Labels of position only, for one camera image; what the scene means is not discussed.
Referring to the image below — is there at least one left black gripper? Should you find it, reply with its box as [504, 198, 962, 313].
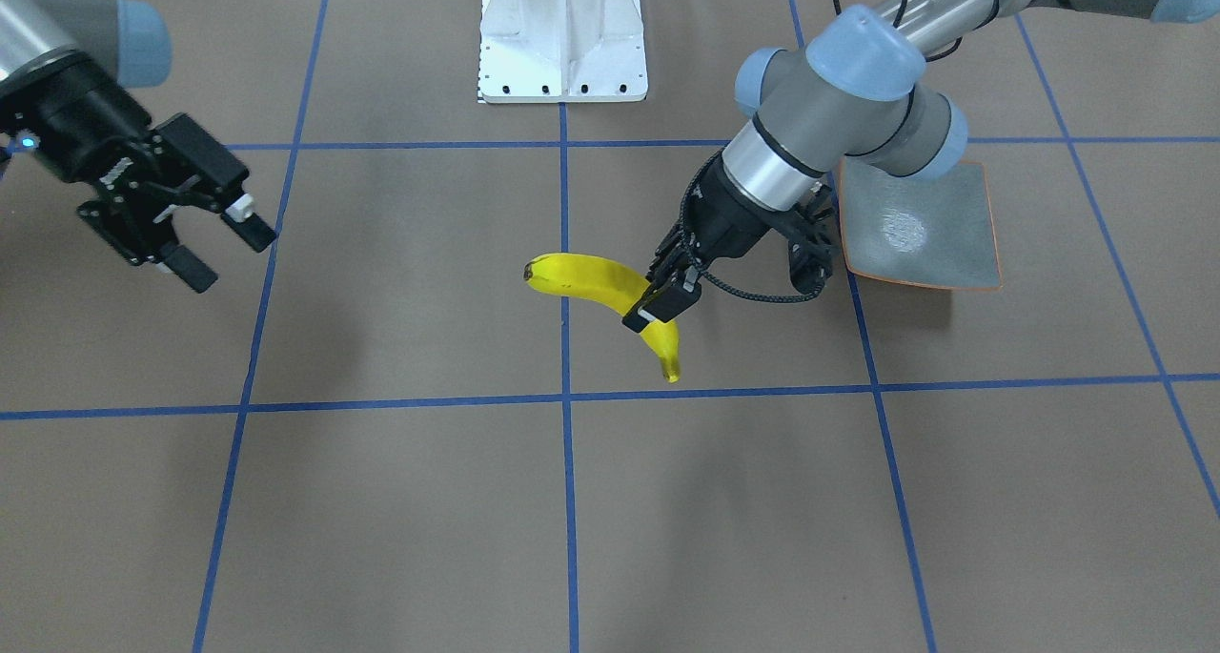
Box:
[621, 153, 841, 334]

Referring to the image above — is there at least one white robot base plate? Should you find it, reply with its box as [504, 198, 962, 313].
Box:
[477, 0, 649, 103]

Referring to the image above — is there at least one yellow banana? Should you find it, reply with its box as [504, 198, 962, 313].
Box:
[522, 251, 682, 383]

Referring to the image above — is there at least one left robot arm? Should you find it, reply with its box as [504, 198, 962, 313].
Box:
[622, 0, 1218, 332]

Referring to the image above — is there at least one grey square plate orange rim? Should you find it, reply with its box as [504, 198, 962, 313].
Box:
[838, 161, 1004, 290]

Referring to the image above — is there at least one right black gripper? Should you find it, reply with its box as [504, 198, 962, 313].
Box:
[2, 57, 277, 294]

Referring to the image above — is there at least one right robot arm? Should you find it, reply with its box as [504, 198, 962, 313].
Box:
[1, 0, 276, 293]

